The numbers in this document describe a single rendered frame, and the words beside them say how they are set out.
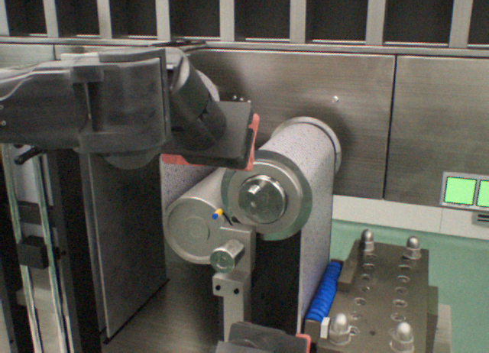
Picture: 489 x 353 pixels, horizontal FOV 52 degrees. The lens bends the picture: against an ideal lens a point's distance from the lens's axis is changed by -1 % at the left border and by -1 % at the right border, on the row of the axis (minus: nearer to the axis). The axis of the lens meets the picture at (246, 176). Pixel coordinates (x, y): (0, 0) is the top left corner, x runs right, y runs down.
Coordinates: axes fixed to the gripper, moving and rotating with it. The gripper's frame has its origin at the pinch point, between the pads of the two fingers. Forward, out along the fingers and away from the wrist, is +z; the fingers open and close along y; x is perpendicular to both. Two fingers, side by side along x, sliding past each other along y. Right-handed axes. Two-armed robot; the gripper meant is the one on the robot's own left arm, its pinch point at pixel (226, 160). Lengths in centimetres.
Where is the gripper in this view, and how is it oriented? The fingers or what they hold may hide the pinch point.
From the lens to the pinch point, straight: 61.8
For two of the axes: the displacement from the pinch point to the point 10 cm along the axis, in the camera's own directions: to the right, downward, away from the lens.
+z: 2.7, 3.7, 8.9
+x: 2.1, -9.2, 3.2
